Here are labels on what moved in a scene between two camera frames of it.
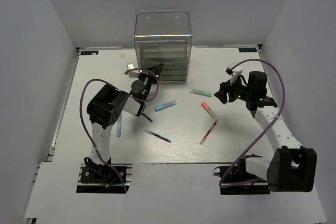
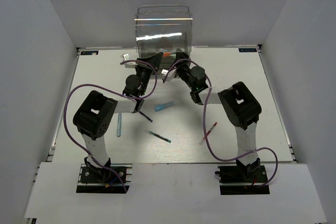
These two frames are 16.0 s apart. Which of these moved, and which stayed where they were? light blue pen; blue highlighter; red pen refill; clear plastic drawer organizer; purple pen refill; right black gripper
Moved: clear plastic drawer organizer; right black gripper
Stayed: blue highlighter; red pen refill; light blue pen; purple pen refill
